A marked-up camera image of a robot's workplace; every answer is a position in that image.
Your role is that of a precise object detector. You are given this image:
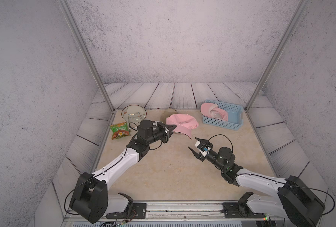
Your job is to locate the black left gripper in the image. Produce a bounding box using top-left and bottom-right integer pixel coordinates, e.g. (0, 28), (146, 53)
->
(144, 122), (176, 147)

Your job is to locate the pink baseball cap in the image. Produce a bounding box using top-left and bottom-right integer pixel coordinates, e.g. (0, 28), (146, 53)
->
(166, 113), (199, 139)
(200, 103), (228, 122)

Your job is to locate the beige baseball cap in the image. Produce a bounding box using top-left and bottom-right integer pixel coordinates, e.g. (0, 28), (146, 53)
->
(160, 108), (178, 123)

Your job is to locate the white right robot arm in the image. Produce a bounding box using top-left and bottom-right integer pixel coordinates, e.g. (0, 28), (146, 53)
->
(191, 139), (326, 227)

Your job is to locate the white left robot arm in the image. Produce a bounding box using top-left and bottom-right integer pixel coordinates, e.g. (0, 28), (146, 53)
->
(69, 120), (176, 224)

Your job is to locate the green glass plate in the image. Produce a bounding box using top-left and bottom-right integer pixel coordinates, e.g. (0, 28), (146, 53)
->
(122, 105), (147, 124)

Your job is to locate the light blue perforated basket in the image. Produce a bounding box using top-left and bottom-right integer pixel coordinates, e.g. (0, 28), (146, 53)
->
(200, 100), (243, 131)

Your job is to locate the green snack packet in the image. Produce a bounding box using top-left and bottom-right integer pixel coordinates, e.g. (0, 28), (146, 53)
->
(110, 122), (130, 140)

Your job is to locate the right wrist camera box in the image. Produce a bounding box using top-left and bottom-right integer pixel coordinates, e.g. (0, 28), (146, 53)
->
(195, 141), (211, 157)

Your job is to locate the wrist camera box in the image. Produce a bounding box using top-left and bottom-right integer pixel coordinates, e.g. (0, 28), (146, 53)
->
(153, 121), (167, 131)
(195, 141), (211, 157)

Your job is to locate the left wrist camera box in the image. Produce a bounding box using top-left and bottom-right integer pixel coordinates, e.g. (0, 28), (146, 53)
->
(153, 121), (167, 131)

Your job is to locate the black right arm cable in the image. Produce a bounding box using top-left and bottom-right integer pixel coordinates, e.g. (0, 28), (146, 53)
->
(206, 134), (336, 216)

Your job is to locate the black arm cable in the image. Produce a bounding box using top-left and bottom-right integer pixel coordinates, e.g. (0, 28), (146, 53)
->
(206, 134), (336, 216)
(64, 121), (163, 216)

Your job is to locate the metal wire plate stand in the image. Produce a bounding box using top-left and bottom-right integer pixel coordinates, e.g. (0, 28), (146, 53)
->
(127, 112), (146, 124)

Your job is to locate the aluminium front rail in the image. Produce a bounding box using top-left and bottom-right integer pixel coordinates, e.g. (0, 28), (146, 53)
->
(60, 200), (313, 227)

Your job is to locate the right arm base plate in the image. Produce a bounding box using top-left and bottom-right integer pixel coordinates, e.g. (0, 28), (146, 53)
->
(221, 202), (265, 219)

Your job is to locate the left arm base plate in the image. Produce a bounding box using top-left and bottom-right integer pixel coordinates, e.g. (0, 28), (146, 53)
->
(103, 202), (147, 220)

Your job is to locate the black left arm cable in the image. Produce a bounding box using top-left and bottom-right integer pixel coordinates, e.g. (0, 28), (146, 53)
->
(64, 121), (163, 216)

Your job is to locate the left aluminium frame post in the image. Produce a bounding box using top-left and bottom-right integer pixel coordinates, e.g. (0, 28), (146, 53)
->
(58, 0), (115, 112)

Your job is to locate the aluminium frame post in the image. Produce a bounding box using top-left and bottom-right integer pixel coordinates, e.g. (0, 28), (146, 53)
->
(58, 0), (115, 112)
(245, 0), (309, 113)

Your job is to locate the right aluminium frame post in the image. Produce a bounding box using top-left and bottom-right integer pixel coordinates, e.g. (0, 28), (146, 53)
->
(245, 0), (309, 113)

